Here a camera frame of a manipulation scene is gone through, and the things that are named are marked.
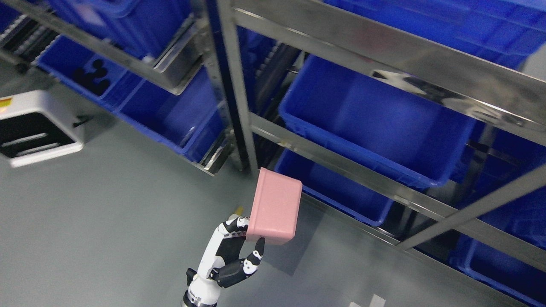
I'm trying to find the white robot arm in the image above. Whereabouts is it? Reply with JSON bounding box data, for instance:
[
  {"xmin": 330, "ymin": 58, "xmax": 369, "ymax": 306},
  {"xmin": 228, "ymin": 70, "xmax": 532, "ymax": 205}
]
[{"xmin": 181, "ymin": 214, "xmax": 265, "ymax": 307}]

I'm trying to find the large blue shelf bin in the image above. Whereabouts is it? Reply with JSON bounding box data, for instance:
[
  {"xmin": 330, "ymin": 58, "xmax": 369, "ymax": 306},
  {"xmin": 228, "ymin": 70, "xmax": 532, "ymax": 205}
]
[{"xmin": 278, "ymin": 55, "xmax": 476, "ymax": 188}]

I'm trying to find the blue bin left rack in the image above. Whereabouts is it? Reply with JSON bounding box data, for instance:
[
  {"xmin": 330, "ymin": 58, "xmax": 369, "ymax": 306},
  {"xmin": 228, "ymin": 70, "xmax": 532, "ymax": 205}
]
[{"xmin": 115, "ymin": 67, "xmax": 224, "ymax": 163}]

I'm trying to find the steel shelf rack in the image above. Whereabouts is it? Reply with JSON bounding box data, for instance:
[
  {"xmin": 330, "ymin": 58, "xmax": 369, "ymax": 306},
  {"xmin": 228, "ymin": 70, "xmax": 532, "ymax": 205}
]
[
  {"xmin": 4, "ymin": 0, "xmax": 245, "ymax": 175},
  {"xmin": 215, "ymin": 0, "xmax": 545, "ymax": 307}
]

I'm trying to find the blue bin with black items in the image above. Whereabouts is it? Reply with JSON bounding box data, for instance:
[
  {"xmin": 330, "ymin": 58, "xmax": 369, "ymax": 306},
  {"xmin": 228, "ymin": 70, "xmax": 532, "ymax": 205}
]
[{"xmin": 37, "ymin": 35, "xmax": 128, "ymax": 112}]

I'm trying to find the pink plastic storage box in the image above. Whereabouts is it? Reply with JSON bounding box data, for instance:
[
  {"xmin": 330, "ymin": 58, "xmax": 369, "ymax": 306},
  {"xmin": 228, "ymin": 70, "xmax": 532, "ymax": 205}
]
[{"xmin": 246, "ymin": 168, "xmax": 303, "ymax": 245}]

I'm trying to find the steel shelf rack left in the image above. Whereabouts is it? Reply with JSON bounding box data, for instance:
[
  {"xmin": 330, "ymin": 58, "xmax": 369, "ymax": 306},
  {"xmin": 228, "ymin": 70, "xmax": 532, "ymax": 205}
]
[{"xmin": 4, "ymin": 0, "xmax": 245, "ymax": 175}]

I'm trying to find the steel shelf rack right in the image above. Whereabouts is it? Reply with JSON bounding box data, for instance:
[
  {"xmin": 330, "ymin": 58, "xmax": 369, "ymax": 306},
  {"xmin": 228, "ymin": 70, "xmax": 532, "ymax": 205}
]
[{"xmin": 215, "ymin": 0, "xmax": 545, "ymax": 307}]

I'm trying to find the upper right blue bin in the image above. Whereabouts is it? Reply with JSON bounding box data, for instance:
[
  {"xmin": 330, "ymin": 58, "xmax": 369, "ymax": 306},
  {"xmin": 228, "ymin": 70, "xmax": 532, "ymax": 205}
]
[{"xmin": 326, "ymin": 0, "xmax": 546, "ymax": 70}]

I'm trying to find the bottom right blue bin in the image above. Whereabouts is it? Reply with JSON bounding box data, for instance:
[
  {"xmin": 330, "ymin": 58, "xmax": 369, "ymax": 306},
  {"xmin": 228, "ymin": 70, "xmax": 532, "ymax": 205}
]
[{"xmin": 448, "ymin": 187, "xmax": 546, "ymax": 307}]

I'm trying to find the lower blue shelf bin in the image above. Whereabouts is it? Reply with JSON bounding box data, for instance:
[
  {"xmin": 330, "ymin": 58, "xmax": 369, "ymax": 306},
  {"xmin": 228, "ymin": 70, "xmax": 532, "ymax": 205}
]
[{"xmin": 274, "ymin": 150, "xmax": 394, "ymax": 226}]

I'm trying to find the upper left blue bin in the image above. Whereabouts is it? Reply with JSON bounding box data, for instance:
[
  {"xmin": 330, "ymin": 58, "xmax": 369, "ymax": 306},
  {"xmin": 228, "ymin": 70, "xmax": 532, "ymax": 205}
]
[{"xmin": 47, "ymin": 0, "xmax": 192, "ymax": 58}]

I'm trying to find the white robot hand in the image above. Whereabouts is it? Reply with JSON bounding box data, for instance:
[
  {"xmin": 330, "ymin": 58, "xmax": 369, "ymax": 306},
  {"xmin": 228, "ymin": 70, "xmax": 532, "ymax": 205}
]
[{"xmin": 193, "ymin": 217, "xmax": 266, "ymax": 291}]

